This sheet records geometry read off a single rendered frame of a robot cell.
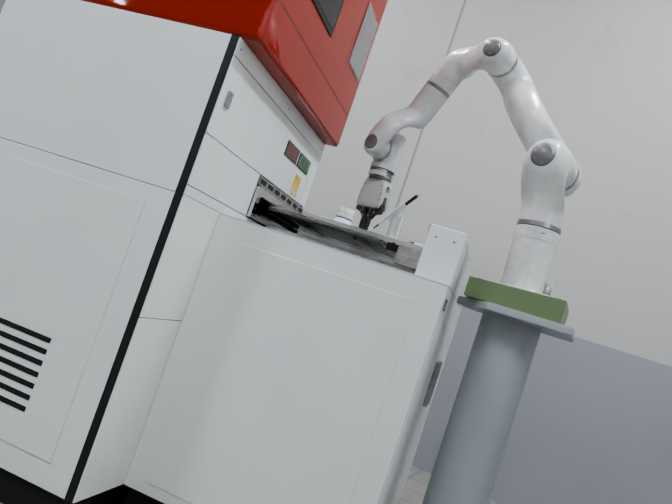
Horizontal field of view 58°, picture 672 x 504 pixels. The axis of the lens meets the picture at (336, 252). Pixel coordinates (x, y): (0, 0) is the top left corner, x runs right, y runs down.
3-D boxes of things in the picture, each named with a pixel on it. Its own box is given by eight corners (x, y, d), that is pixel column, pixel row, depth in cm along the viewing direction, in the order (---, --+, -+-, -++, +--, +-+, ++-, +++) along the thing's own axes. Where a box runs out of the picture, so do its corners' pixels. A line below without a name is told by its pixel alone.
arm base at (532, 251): (558, 308, 171) (575, 245, 173) (552, 299, 154) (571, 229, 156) (492, 291, 180) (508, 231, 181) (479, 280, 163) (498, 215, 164)
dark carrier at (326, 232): (271, 209, 182) (272, 207, 182) (304, 230, 215) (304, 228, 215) (379, 242, 173) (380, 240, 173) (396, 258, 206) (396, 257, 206)
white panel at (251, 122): (175, 191, 142) (231, 34, 145) (283, 246, 221) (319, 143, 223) (186, 195, 141) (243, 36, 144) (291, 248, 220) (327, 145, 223)
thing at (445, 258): (413, 275, 152) (430, 223, 153) (431, 293, 205) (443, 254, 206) (449, 287, 150) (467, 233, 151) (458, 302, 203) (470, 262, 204)
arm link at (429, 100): (432, 77, 187) (371, 157, 192) (453, 100, 199) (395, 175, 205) (413, 65, 192) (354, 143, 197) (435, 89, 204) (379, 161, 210)
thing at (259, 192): (245, 215, 177) (255, 184, 178) (290, 240, 219) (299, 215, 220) (250, 217, 176) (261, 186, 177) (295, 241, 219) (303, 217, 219)
